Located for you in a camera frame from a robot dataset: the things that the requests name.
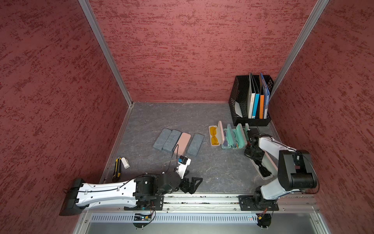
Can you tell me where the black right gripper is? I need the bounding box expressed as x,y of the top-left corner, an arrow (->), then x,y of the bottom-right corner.
243,144 -> 264,161

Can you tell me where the pink case with black glasses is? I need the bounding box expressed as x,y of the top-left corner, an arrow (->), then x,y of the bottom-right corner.
251,153 -> 278,180

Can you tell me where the case with clear yellow glasses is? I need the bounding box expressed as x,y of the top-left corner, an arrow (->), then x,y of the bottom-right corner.
187,134 -> 204,157

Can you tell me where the pink case with tortoise sunglasses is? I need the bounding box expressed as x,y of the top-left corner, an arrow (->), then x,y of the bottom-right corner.
174,133 -> 191,156

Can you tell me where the grey case with black glasses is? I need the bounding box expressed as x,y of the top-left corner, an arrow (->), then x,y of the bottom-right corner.
162,130 -> 181,153

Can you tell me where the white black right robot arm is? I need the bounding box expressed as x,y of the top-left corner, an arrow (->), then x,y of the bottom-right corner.
239,128 -> 319,212

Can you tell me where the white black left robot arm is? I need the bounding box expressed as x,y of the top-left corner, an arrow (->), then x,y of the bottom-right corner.
59,172 -> 203,216

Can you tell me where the grey case with orange glasses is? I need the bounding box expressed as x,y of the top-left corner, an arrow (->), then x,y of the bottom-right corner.
232,123 -> 247,149

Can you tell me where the grey case with purple glasses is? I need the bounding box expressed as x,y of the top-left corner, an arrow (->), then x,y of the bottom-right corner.
221,124 -> 236,149

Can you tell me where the pink case with yellow glasses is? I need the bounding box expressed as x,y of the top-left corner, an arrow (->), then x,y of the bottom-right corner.
208,121 -> 225,147

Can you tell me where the orange book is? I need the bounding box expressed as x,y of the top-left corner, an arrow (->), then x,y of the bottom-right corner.
258,74 -> 265,119

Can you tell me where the black mesh file holder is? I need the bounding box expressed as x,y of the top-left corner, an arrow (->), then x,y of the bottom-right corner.
228,74 -> 274,127

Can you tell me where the white book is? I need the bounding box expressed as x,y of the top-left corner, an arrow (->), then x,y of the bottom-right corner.
247,73 -> 255,119

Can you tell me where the cyan book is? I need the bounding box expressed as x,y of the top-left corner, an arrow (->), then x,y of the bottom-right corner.
252,77 -> 260,119

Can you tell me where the blue book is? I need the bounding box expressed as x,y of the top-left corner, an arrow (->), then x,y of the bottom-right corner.
260,73 -> 270,119

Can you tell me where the small white box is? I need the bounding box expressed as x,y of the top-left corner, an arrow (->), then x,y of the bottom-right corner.
121,158 -> 130,169

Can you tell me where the yellow black utility knife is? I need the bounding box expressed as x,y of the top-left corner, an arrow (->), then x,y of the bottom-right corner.
112,158 -> 121,183

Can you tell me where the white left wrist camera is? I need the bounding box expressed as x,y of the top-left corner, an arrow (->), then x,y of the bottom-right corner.
175,156 -> 191,179

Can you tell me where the aluminium front rail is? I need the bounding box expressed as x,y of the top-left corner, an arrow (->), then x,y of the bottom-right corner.
74,193 -> 330,234

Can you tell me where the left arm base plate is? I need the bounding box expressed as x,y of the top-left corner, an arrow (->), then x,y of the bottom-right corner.
123,196 -> 164,211

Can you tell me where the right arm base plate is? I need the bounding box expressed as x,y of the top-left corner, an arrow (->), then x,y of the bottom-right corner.
238,196 -> 279,212

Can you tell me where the aluminium corner post right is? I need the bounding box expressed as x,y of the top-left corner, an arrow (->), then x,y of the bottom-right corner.
270,0 -> 329,98

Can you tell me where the aluminium corner post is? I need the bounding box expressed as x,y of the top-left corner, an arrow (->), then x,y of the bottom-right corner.
270,0 -> 329,98
79,0 -> 133,108

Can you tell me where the aluminium corner post left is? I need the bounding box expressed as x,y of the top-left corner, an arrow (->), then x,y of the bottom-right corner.
79,0 -> 133,108

